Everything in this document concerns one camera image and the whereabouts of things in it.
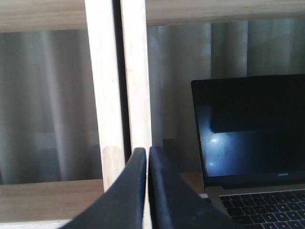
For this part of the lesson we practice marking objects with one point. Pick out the grey curtain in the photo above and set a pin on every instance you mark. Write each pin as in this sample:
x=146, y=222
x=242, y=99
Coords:
x=48, y=124

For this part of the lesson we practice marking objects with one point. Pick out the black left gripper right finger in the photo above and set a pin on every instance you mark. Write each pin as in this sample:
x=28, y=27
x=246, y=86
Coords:
x=174, y=204

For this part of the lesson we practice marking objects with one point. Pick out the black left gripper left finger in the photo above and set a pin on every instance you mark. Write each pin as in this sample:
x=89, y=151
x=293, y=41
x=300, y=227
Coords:
x=122, y=205

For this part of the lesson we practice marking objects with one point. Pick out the silver open laptop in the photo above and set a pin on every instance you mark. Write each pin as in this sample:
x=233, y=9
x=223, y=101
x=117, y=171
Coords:
x=251, y=137

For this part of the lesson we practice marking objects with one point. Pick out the light wooden shelf unit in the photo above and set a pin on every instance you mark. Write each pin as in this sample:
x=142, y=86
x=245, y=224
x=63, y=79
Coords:
x=118, y=45

